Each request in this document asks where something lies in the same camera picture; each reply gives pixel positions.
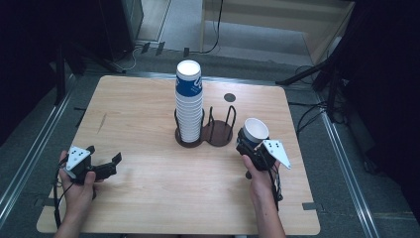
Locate black tape strip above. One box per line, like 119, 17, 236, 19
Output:
34, 197, 55, 208
302, 201, 324, 212

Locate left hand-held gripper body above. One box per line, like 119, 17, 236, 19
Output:
64, 146, 100, 185

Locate black stand with angled legs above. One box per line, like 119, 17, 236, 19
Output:
274, 54, 352, 124
52, 41, 127, 107

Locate dark brown double cup holder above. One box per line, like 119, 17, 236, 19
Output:
173, 104, 238, 149

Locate blue white paper cup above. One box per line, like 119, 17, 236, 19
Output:
242, 117, 270, 149

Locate black hanging cable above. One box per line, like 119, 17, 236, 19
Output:
201, 0, 225, 55

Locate black floor cables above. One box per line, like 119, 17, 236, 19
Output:
287, 63, 349, 137

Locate person's right hand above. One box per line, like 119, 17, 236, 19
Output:
242, 155, 281, 204

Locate metal floor rail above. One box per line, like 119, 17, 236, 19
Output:
315, 95, 381, 238
0, 74, 76, 230

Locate person's left hand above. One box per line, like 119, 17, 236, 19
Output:
58, 151, 97, 216

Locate black cabinet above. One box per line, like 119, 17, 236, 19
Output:
98, 0, 145, 62

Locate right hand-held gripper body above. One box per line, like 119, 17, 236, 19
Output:
250, 139, 292, 173

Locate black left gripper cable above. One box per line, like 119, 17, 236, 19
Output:
52, 158, 75, 230

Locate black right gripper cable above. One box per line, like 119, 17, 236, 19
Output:
268, 164, 285, 212

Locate stack of white paper cups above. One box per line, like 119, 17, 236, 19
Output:
174, 59, 205, 144

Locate white floor cable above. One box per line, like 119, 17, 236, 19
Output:
122, 45, 144, 72

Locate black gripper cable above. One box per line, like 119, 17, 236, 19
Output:
52, 158, 75, 230
268, 164, 285, 212

